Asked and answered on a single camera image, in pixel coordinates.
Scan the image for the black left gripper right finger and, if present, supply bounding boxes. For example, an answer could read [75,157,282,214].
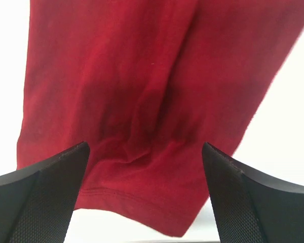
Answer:
[202,143,304,243]

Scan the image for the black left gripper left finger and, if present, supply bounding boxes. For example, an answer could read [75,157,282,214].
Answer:
[0,142,90,243]

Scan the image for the red t-shirt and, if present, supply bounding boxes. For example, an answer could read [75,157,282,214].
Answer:
[17,1,304,237]

